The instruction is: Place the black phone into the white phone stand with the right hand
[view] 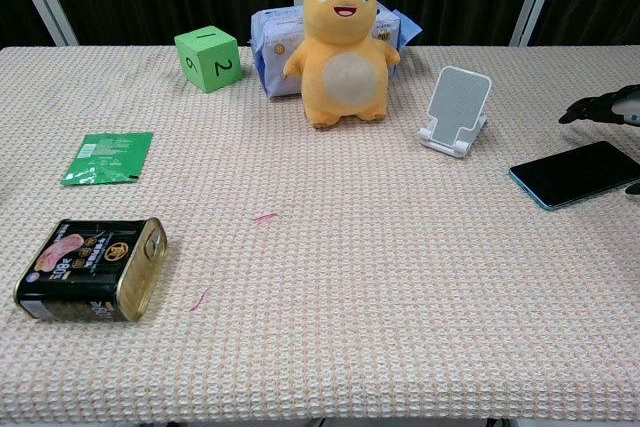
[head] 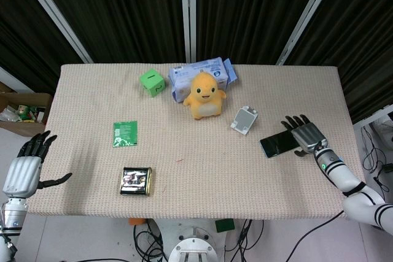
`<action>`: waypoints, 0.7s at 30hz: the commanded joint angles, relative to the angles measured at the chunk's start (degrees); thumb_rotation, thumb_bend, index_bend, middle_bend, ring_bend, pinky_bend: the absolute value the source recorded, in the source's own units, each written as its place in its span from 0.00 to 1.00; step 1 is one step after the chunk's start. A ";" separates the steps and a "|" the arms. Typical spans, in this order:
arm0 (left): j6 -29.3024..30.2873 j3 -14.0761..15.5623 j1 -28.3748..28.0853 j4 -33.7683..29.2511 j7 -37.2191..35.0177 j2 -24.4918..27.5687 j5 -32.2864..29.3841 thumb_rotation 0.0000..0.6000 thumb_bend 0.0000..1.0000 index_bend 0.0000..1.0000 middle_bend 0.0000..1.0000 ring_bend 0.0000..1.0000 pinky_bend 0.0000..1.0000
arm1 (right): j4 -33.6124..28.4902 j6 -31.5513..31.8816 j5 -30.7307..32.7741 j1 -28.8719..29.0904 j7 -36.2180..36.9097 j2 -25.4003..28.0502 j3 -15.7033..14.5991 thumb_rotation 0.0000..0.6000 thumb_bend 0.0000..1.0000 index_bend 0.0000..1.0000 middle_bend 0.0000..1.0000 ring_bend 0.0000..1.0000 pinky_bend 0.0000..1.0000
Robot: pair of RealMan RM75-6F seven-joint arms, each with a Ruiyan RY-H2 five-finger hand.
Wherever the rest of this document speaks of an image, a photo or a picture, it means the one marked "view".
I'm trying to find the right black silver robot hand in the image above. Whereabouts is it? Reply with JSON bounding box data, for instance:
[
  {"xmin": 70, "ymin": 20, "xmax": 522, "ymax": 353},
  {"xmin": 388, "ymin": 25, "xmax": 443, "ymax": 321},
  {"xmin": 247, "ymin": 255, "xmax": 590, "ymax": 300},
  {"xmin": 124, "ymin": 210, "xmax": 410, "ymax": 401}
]
[{"xmin": 558, "ymin": 84, "xmax": 640, "ymax": 127}]

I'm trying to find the black smartphone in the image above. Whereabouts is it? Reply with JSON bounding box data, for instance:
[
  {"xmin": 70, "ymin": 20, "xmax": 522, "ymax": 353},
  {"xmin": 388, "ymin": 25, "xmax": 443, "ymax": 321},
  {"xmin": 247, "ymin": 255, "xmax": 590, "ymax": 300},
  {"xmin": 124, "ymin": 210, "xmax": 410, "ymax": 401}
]
[{"xmin": 508, "ymin": 140, "xmax": 640, "ymax": 211}]

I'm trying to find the white folding phone stand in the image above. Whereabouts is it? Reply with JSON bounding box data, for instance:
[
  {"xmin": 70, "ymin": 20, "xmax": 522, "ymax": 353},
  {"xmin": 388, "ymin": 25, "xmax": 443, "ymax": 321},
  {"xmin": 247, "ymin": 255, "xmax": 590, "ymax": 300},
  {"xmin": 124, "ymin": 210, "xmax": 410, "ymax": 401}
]
[{"xmin": 417, "ymin": 65, "xmax": 493, "ymax": 160}]

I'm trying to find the orange dinosaur plush toy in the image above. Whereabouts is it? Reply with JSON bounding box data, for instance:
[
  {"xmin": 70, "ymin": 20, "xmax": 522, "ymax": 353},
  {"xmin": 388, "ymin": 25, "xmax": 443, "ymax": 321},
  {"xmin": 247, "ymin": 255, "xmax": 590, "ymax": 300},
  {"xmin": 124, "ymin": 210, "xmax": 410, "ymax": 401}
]
[{"xmin": 282, "ymin": 0, "xmax": 401, "ymax": 129}]

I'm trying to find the beige waffle tablecloth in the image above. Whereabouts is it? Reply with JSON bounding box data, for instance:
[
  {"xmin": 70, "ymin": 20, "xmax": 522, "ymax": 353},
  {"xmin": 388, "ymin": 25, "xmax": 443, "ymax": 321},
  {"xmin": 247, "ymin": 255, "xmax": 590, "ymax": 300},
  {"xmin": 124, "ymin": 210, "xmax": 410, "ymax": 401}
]
[{"xmin": 0, "ymin": 44, "xmax": 640, "ymax": 423}]

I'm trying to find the blue tissue pack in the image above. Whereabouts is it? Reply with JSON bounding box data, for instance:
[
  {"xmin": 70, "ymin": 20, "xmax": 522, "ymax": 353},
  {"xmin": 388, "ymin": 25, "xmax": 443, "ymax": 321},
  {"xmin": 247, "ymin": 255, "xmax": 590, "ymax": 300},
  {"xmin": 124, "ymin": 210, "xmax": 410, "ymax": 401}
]
[{"xmin": 249, "ymin": 0, "xmax": 424, "ymax": 100}]

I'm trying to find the green foam number cube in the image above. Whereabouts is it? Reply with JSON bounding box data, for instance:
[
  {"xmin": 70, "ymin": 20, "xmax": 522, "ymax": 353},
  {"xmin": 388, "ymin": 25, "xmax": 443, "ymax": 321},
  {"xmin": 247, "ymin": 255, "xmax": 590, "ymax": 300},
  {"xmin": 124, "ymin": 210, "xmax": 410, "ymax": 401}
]
[{"xmin": 173, "ymin": 25, "xmax": 244, "ymax": 94}]

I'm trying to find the green foil sachet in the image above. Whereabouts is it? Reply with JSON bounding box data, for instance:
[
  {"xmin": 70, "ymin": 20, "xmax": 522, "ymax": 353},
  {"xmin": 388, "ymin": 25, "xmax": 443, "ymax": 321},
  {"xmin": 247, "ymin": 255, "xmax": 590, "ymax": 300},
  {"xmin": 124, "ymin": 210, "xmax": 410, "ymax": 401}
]
[{"xmin": 59, "ymin": 131, "xmax": 154, "ymax": 187}]

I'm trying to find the black luncheon meat can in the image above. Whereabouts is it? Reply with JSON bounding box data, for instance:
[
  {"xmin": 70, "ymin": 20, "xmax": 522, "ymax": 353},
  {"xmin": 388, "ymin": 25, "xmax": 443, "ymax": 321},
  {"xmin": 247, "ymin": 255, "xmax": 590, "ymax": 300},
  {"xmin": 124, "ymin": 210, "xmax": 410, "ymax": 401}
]
[{"xmin": 13, "ymin": 217, "xmax": 168, "ymax": 323}]

